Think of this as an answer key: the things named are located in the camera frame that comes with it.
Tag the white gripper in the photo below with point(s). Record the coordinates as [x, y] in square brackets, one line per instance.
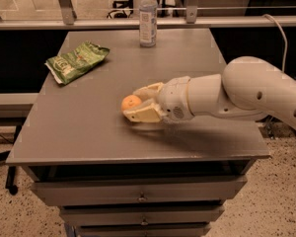
[174, 98]

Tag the orange fruit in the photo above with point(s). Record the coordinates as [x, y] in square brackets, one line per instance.
[129, 102]

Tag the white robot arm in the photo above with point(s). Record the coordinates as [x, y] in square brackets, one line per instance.
[248, 88]

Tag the green jalapeno chip bag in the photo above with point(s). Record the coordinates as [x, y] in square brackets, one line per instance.
[67, 67]

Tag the grey drawer cabinet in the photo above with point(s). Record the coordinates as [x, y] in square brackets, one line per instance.
[77, 132]

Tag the clear plastic water bottle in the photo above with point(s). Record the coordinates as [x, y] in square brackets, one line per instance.
[148, 22]

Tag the top grey drawer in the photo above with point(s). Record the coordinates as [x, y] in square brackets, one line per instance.
[139, 191]

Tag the grey drawer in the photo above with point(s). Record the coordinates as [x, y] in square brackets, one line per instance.
[139, 191]
[145, 214]
[161, 230]

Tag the grey metal railing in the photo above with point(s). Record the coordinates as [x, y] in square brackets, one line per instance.
[124, 14]

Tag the middle grey drawer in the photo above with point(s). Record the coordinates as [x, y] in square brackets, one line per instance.
[145, 214]

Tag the bottom grey drawer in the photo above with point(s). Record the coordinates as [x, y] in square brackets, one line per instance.
[161, 230]

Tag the black chair base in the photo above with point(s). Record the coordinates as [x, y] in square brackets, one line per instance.
[10, 185]

